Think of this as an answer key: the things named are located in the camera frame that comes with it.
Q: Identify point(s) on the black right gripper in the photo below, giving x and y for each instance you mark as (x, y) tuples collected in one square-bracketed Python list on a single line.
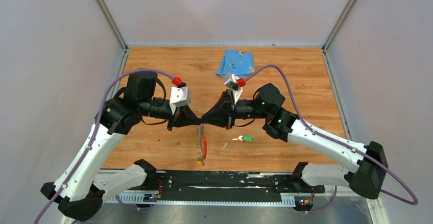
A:
[(223, 114)]

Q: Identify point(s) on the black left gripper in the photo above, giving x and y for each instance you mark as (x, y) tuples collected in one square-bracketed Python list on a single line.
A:
[(183, 116)]

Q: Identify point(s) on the metal keyring plate with spring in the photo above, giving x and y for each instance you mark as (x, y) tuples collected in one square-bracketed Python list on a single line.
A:
[(201, 142)]

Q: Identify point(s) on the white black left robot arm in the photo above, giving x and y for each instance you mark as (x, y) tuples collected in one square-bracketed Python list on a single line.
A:
[(78, 192)]

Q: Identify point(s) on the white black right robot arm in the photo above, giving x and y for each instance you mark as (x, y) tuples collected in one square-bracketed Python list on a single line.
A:
[(360, 167)]

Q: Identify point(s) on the blue folded cloth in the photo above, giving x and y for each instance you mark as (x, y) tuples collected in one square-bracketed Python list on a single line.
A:
[(237, 62)]

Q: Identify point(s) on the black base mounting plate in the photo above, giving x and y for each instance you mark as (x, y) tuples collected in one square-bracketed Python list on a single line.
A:
[(227, 186)]

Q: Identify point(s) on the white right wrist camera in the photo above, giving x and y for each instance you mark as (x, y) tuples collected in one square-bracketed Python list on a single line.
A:
[(231, 82)]

